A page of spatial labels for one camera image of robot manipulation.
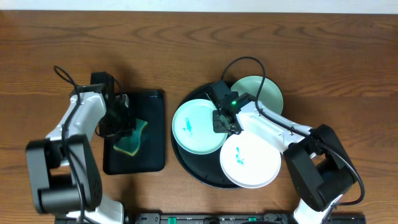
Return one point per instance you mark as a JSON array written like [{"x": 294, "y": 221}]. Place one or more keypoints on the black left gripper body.
[{"x": 123, "y": 125}]

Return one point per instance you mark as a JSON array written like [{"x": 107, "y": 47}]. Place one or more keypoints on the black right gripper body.
[{"x": 219, "y": 123}]

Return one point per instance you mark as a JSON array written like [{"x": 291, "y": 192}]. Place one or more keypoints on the green yellow sponge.
[{"x": 130, "y": 145}]

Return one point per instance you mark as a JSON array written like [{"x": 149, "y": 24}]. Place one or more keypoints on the mint green plate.
[{"x": 192, "y": 127}]

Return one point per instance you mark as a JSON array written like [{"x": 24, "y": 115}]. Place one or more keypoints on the white plate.
[{"x": 249, "y": 161}]

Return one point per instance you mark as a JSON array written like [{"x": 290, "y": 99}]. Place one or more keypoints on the sage green plate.
[{"x": 270, "y": 95}]

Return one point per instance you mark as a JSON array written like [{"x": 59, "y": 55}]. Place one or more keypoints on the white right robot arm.
[{"x": 318, "y": 164}]

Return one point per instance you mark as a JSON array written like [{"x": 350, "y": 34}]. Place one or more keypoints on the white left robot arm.
[{"x": 64, "y": 178}]

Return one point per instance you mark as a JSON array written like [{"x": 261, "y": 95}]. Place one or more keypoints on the black rectangular tray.
[{"x": 148, "y": 106}]

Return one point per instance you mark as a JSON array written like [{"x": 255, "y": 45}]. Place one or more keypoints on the black round tray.
[{"x": 204, "y": 168}]

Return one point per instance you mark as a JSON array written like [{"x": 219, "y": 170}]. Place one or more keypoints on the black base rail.
[{"x": 280, "y": 218}]

